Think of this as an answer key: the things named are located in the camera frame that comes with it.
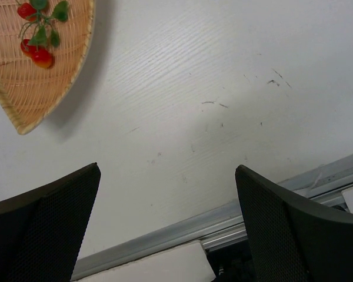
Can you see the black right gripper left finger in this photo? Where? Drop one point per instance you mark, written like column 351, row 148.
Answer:
column 41, row 231

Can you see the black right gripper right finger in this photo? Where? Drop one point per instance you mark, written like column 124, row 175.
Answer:
column 293, row 238

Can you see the woven bamboo fruit basket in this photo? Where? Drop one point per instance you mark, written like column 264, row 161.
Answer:
column 29, row 93

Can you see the aluminium table edge rail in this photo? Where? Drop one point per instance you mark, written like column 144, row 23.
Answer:
column 221, row 225

